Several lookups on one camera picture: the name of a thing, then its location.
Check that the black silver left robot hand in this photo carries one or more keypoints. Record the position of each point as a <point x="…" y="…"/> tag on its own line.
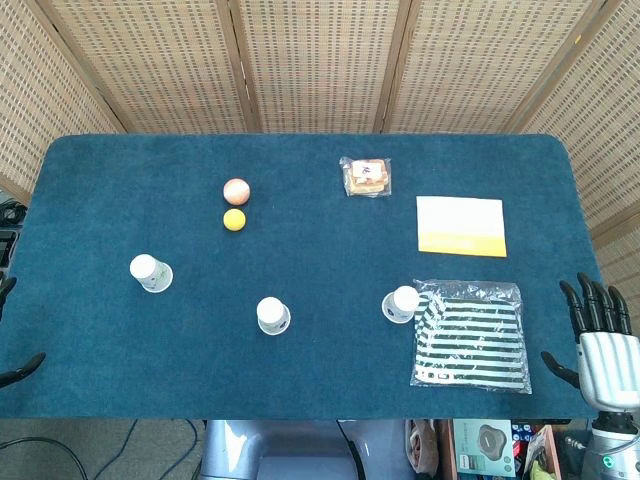
<point x="5" y="295"/>

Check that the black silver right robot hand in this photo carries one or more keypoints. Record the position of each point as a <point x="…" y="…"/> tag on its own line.
<point x="607" y="360"/>

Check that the white floral paper cup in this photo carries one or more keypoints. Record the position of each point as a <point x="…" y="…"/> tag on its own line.
<point x="272" y="315"/>
<point x="401" y="303"/>
<point x="150" y="272"/>

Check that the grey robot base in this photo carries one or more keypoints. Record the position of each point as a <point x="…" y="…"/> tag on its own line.
<point x="280" y="450"/>

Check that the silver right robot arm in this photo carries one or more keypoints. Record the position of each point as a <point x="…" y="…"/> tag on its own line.
<point x="612" y="445"/>

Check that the black equipment pile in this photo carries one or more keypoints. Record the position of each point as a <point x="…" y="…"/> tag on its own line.
<point x="7" y="245"/>

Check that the striped cloth in plastic bag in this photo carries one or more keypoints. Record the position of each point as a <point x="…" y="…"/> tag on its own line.
<point x="472" y="340"/>

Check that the teal product box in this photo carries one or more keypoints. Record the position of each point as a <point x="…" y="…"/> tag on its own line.
<point x="482" y="447"/>

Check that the wooden storage crate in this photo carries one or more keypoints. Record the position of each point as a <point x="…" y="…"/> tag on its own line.
<point x="445" y="450"/>

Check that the white yellow booklet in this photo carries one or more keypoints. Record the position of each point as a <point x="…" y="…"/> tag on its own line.
<point x="460" y="225"/>

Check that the brown fabric bag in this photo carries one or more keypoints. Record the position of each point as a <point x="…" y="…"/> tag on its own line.
<point x="422" y="445"/>

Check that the yellow ball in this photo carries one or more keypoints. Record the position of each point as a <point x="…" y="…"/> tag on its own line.
<point x="234" y="220"/>

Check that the pink ball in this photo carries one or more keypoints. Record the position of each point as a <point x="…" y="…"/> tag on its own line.
<point x="236" y="191"/>

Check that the packaged bread slices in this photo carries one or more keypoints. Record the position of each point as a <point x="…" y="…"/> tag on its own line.
<point x="366" y="176"/>

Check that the blue carpet mat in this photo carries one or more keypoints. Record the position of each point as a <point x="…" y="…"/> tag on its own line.
<point x="310" y="260"/>

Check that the woven folding screen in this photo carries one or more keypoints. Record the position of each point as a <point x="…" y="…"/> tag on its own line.
<point x="320" y="65"/>

